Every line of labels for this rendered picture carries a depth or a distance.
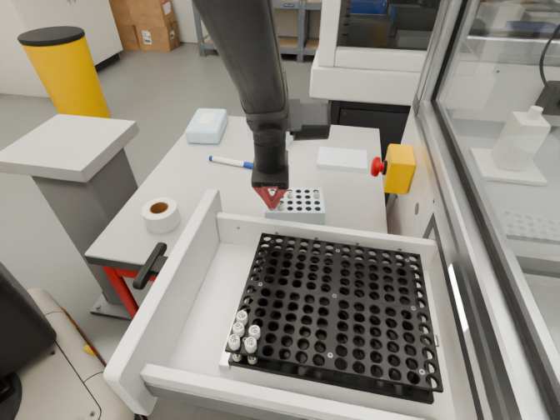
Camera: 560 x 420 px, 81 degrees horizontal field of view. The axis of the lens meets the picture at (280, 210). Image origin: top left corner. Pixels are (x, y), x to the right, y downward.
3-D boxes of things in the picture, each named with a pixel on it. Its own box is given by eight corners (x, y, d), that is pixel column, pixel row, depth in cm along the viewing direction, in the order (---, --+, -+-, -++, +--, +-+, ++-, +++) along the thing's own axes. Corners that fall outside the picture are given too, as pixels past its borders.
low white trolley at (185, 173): (171, 397, 113) (82, 254, 63) (225, 259, 159) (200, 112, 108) (339, 432, 106) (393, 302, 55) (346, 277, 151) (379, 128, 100)
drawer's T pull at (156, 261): (133, 291, 40) (130, 284, 39) (161, 246, 46) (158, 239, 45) (160, 295, 40) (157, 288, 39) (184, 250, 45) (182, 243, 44)
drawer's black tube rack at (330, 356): (230, 373, 39) (224, 349, 35) (262, 260, 52) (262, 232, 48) (424, 412, 36) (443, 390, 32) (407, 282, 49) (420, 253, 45)
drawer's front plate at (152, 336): (135, 415, 37) (100, 376, 30) (217, 234, 59) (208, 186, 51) (149, 417, 37) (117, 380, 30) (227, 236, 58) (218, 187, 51)
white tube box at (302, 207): (264, 226, 69) (264, 212, 66) (266, 200, 75) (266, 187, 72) (323, 226, 68) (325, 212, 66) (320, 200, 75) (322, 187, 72)
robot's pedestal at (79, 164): (91, 312, 137) (-20, 161, 87) (128, 258, 159) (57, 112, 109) (157, 325, 133) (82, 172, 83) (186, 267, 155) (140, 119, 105)
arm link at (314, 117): (254, 70, 46) (257, 130, 45) (336, 67, 46) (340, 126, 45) (257, 105, 58) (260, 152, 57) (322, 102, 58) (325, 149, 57)
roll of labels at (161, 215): (139, 225, 69) (133, 212, 66) (164, 207, 73) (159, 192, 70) (162, 238, 66) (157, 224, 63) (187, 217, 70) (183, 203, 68)
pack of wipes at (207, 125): (219, 145, 93) (217, 131, 90) (186, 144, 93) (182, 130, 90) (228, 121, 104) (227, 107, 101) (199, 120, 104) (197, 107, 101)
